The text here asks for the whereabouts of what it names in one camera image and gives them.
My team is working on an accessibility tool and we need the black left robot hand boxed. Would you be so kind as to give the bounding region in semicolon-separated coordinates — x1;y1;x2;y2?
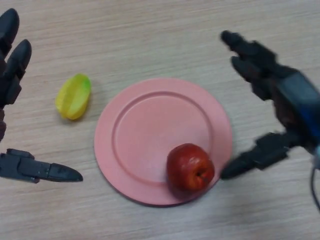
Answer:
0;8;84;184

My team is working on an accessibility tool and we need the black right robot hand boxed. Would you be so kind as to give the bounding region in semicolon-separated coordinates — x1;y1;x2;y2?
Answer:
219;30;320;180

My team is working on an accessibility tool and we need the red apple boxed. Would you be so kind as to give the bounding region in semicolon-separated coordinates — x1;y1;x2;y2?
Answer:
166;143;216;200

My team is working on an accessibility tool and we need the pink round plate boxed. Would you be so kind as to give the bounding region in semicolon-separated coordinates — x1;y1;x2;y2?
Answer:
93;77;233;208

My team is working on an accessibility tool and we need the yellow green starfruit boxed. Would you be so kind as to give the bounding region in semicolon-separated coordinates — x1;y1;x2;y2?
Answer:
54;72;92;121

